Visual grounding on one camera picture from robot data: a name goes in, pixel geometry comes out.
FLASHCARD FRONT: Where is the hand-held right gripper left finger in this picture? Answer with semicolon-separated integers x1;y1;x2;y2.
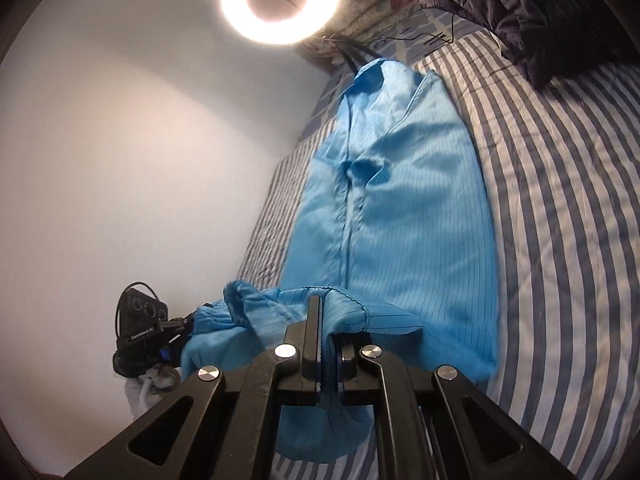
65;295;326;480

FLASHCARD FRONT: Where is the blue pinstriped coat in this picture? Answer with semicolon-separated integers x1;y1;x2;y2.
180;57;501;463

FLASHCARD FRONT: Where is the black tripod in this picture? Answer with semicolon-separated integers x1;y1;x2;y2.
320;35;381;68

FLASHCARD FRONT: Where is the blue white striped quilt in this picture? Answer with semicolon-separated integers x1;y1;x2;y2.
235;10;640;480

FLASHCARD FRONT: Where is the person's left hand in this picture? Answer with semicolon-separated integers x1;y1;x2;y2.
122;365;181;418

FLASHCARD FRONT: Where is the black ring light cable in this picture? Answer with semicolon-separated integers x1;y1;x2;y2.
370;12;456;56

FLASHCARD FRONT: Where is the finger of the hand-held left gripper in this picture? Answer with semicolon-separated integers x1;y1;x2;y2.
159;311;197;352

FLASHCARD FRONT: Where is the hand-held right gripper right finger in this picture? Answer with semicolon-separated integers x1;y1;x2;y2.
332;332;576;480

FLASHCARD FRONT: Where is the dark navy puffer jacket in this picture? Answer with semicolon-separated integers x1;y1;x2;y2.
410;0;623;91

